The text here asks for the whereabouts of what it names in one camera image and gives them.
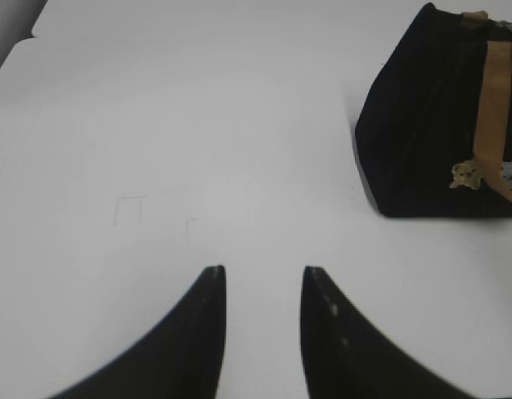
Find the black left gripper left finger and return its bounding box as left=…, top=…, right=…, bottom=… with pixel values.
left=56, top=265, right=226, bottom=399

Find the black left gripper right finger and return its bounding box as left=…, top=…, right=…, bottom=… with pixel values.
left=302, top=266, right=466, bottom=398

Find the black bag with tan straps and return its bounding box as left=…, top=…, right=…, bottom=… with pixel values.
left=355, top=3, right=512, bottom=218

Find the small teddy bear charm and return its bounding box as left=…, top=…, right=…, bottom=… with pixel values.
left=449, top=160, right=482, bottom=190

